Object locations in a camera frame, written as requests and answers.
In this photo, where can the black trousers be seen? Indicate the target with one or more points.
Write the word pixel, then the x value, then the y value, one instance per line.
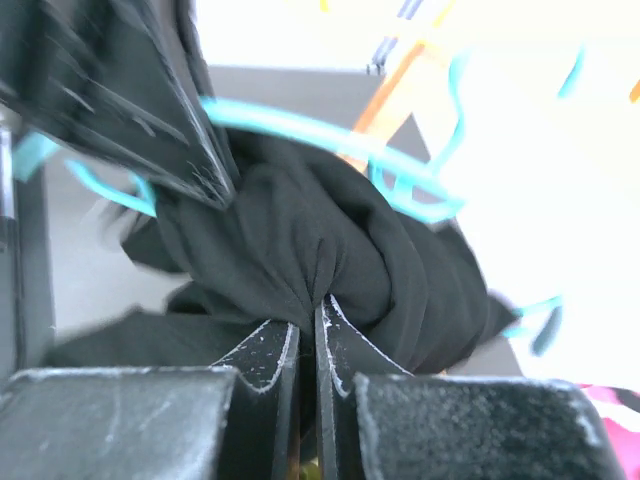
pixel 304 225

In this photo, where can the pink camouflage trousers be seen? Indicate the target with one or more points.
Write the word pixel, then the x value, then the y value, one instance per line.
pixel 619 409

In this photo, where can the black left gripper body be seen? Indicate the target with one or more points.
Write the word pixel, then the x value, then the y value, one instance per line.
pixel 120 81

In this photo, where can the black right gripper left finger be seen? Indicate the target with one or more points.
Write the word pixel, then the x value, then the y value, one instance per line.
pixel 235 419

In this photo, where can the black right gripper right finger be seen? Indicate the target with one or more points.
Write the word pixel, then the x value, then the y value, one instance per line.
pixel 378 421

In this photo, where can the wooden clothes rack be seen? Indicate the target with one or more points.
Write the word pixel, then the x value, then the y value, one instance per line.
pixel 399 93

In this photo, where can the teal plastic hanger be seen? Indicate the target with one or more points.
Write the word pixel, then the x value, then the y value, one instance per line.
pixel 409 172

